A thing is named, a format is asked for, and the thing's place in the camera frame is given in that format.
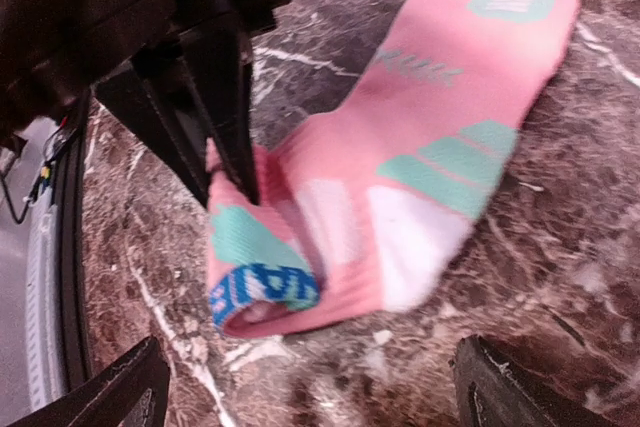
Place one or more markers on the pink mint patterned sock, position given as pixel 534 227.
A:
pixel 362 208

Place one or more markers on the white slotted cable duct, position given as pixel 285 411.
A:
pixel 43 337

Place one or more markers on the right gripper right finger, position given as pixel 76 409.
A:
pixel 529 382

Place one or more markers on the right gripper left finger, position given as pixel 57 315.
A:
pixel 132 391

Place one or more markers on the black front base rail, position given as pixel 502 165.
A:
pixel 68 197

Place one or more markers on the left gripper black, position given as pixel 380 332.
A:
pixel 54 50

